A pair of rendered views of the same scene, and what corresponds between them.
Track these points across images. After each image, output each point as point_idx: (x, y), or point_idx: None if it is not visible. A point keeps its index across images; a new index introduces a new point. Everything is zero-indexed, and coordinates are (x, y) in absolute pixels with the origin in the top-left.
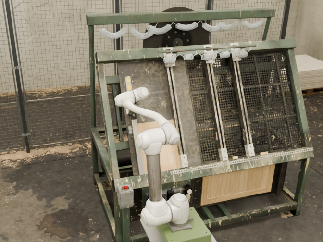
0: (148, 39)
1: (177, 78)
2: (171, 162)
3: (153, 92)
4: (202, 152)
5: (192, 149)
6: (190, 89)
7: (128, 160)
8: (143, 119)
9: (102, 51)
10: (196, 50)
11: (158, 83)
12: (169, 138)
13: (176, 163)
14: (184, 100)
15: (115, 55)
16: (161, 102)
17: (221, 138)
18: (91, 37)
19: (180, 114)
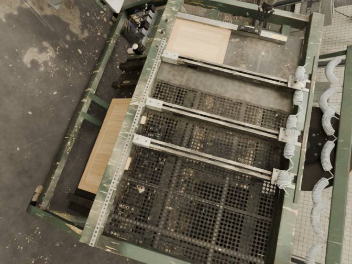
0: (315, 111)
1: (267, 94)
2: (175, 47)
3: (259, 61)
4: (168, 85)
5: (177, 76)
6: (249, 103)
7: None
8: (232, 41)
9: (323, 19)
10: (308, 102)
11: (268, 71)
12: None
13: (172, 51)
14: (238, 91)
15: (316, 29)
16: (244, 65)
17: (174, 108)
18: (330, 53)
19: (222, 78)
